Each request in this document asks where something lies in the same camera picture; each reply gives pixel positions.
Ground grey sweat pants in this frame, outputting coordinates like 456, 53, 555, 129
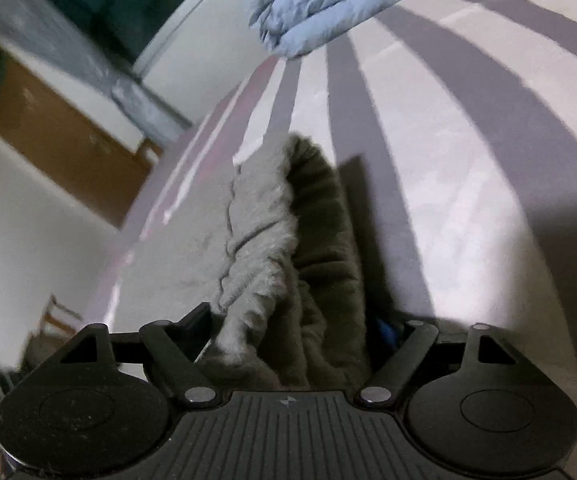
112, 131, 400, 394

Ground wooden chair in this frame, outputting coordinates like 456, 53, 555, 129
134, 138, 164, 169

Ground brown wooden door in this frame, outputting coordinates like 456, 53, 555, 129
0, 46, 151, 228

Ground striped purple pink bedsheet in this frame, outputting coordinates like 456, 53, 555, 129
82, 0, 577, 480

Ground grey curtain left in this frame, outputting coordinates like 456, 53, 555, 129
0, 0, 191, 146

